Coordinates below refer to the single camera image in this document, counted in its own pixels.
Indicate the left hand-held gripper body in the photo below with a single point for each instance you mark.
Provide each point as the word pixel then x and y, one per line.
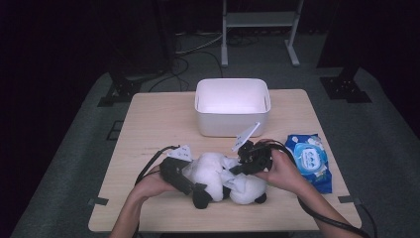
pixel 173 175

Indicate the person's right hand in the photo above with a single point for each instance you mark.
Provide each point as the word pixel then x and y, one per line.
pixel 284 175

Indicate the person's left hand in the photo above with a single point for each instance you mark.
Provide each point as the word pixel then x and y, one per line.
pixel 150 188

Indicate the white metal stand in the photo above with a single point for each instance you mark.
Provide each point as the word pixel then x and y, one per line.
pixel 261 19

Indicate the white plastic storage bin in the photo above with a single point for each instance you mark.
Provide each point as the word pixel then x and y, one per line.
pixel 231 109

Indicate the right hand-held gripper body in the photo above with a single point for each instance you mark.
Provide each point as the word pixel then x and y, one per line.
pixel 256 158

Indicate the blue wet wipes pack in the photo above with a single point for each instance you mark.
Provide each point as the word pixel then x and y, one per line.
pixel 313 158

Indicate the black stand base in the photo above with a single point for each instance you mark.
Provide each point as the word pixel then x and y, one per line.
pixel 343 89
pixel 122 89

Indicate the panda plush toy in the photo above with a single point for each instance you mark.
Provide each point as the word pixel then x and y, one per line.
pixel 208 175

